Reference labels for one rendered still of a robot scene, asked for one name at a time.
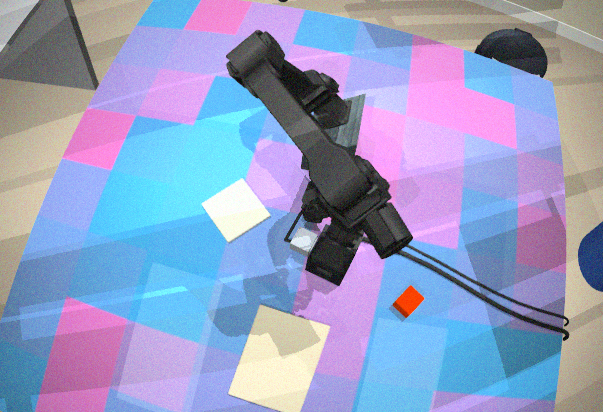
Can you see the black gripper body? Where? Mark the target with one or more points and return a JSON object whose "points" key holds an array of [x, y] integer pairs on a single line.
{"points": [[331, 255]]}

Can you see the black cable with white plug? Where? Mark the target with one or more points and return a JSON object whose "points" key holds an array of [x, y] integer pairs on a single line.
{"points": [[304, 241]]}

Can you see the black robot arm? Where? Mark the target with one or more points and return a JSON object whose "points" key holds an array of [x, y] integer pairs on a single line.
{"points": [[339, 179]]}

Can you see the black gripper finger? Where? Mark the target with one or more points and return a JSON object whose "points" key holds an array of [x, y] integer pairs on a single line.
{"points": [[331, 229]]}

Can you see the orange-red rectangular block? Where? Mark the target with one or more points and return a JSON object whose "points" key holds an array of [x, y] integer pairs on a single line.
{"points": [[408, 301]]}

